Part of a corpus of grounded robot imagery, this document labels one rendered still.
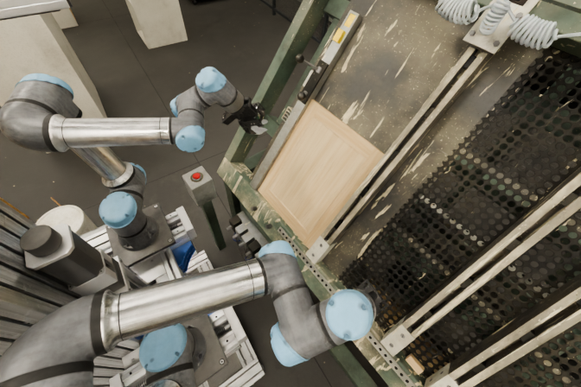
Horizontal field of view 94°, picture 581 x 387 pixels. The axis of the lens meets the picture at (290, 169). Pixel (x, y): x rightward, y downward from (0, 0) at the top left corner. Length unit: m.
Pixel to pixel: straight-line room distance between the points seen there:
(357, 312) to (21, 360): 0.47
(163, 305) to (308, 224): 0.89
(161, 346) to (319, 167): 0.86
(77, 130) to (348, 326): 0.75
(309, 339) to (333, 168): 0.81
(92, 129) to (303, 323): 0.67
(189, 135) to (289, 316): 0.50
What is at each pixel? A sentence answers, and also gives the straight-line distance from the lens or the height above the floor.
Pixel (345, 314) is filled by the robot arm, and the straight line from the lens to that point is 0.52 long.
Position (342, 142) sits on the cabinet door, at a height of 1.29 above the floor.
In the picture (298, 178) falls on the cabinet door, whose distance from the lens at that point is 1.32.
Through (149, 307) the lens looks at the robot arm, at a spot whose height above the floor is 1.63.
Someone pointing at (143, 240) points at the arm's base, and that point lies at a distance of 1.26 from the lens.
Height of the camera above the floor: 2.14
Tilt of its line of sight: 52 degrees down
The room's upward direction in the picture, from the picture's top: 5 degrees clockwise
